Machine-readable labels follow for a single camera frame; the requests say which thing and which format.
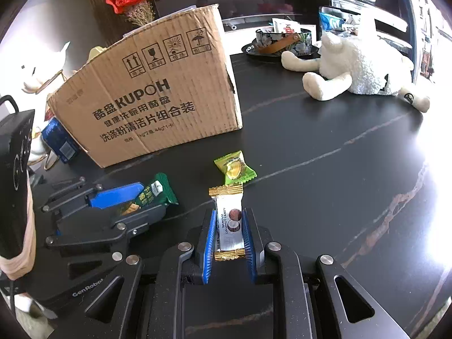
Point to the blue soda can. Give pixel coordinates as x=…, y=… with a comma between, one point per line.
x=60, y=141

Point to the green cracker packet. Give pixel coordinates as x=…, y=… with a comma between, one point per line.
x=157, y=192

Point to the white shell bowl lower tier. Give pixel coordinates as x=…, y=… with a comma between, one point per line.
x=40, y=74

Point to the black round tray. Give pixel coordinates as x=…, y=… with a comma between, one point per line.
x=251, y=51

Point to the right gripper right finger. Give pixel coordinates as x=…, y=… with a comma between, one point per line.
x=312, y=298

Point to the white gold chocolate candy packet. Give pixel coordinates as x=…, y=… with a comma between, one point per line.
x=229, y=243

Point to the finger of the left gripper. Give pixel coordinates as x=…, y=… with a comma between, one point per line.
x=120, y=231
x=73, y=196

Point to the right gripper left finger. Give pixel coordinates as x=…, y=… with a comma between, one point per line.
x=145, y=298

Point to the brown cardboard box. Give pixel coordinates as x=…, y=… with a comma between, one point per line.
x=165, y=84

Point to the black camera box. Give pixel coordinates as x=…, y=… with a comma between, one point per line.
x=16, y=135

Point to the small green candy packet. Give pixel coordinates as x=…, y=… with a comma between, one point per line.
x=235, y=169

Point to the white plush sheep toy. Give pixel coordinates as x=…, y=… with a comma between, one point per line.
x=362, y=65

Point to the floral basket with strap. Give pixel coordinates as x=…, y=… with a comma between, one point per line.
x=284, y=35

